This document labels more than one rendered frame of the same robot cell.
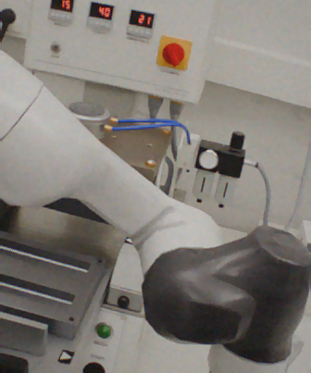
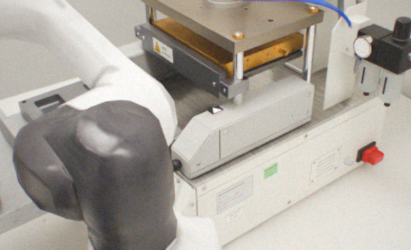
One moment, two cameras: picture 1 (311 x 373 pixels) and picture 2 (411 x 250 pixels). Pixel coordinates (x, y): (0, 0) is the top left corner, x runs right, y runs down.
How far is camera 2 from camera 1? 0.62 m
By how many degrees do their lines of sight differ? 44
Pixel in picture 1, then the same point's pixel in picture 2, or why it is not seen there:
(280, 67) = not seen: outside the picture
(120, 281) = (179, 145)
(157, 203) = (97, 60)
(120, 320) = (176, 183)
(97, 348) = not seen: hidden behind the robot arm
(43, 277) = not seen: hidden behind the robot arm
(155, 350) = (273, 235)
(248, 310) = (59, 186)
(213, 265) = (50, 126)
